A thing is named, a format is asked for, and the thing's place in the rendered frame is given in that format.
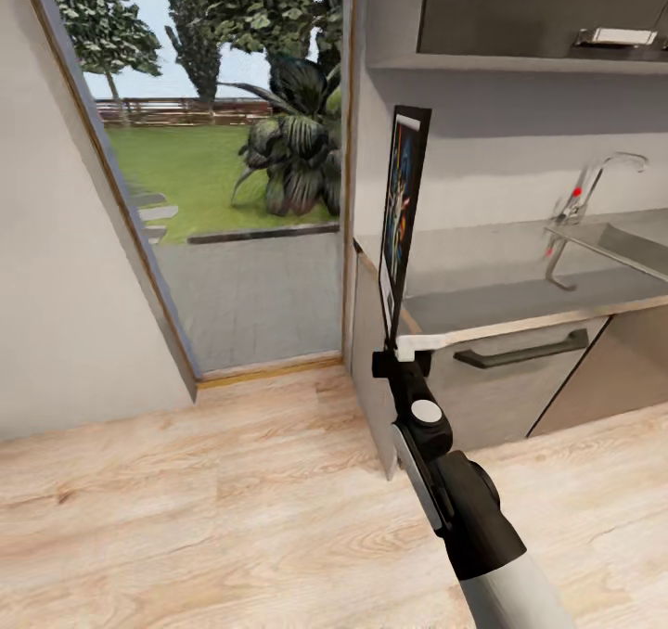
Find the drop in sink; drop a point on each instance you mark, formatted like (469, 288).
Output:
(640, 243)

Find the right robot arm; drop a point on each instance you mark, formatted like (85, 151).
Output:
(502, 583)

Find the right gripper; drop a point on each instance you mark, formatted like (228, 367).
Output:
(385, 365)

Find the poster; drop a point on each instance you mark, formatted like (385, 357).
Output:
(410, 129)

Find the dishwasher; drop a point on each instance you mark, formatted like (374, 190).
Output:
(493, 389)

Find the cabinet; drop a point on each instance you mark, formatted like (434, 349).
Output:
(556, 36)

